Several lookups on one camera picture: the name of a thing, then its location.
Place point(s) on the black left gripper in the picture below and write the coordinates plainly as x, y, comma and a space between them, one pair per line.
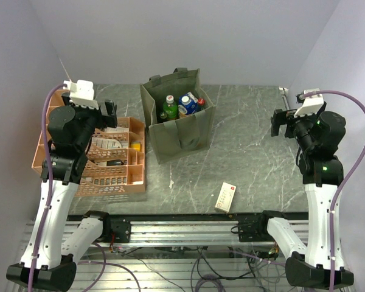
103, 120

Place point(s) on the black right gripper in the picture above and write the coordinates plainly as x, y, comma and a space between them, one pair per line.
287, 117

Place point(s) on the green tea plastic bottle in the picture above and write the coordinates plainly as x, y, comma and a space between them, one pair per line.
170, 107

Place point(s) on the green canvas tote bag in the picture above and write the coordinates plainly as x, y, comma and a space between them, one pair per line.
172, 139

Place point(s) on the blue pineapple juice carton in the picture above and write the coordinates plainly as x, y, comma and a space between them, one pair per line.
187, 105

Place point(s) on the cola glass bottle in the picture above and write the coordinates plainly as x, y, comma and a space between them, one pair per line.
201, 104

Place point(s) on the green glass bottle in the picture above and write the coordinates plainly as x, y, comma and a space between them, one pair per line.
163, 115

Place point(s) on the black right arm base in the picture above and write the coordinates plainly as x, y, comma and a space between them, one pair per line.
254, 228

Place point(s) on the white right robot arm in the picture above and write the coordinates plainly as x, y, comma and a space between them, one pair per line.
318, 263

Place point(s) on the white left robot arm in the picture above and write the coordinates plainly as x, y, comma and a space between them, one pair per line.
49, 262

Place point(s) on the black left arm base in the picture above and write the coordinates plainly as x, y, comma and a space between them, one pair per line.
114, 228

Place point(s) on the white printed box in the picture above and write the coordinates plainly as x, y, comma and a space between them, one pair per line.
116, 130

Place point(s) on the white printed packet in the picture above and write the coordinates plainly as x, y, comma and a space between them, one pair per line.
106, 144

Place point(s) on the yellow grey small object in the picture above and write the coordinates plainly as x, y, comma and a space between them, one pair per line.
136, 145

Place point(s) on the black device in basket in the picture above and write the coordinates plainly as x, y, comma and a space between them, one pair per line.
116, 162

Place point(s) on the white medicine box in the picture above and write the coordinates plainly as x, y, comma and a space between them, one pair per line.
225, 197

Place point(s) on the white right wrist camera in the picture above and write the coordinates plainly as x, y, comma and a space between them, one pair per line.
311, 103

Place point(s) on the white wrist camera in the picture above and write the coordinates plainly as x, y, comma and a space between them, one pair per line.
82, 93
311, 103

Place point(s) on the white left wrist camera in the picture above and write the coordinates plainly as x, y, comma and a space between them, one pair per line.
82, 93

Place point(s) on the aluminium rail frame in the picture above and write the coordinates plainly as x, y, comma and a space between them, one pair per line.
196, 230

